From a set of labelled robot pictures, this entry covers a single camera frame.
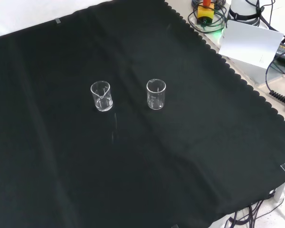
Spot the clear glass beaker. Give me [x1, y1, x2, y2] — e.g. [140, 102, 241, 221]
[90, 80, 114, 112]
[146, 78, 167, 111]

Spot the black bench cloth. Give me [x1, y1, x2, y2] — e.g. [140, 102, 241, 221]
[0, 0, 285, 228]

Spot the yellow stop button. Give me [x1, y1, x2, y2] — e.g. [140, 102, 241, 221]
[196, 0, 215, 25]

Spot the pale board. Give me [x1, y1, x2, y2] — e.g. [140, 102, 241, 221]
[218, 19, 285, 85]

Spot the white box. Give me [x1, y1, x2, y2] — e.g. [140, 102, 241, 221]
[273, 177, 285, 202]

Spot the dark blue cable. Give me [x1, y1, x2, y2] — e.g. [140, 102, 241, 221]
[265, 48, 285, 95]

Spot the coiled black cable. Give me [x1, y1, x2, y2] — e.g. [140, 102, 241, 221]
[268, 89, 285, 103]

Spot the black floor cable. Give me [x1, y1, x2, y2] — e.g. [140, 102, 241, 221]
[224, 199, 280, 228]

